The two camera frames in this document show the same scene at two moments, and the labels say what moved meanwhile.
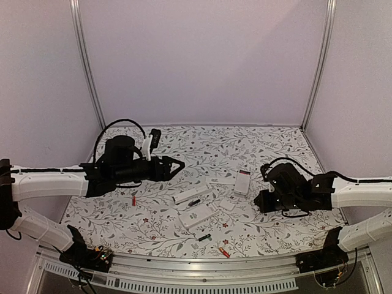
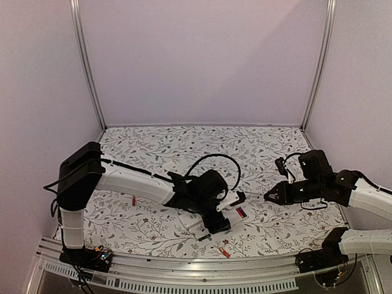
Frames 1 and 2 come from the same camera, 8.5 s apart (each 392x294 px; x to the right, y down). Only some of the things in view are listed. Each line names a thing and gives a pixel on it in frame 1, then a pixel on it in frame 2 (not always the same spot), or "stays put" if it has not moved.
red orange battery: x=245 y=172 → x=239 y=213
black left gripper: x=164 y=174 → x=221 y=222
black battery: x=206 y=236 stays put
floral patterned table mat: x=206 y=209 stays put
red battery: x=224 y=252 stays put
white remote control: x=198 y=214 stays put
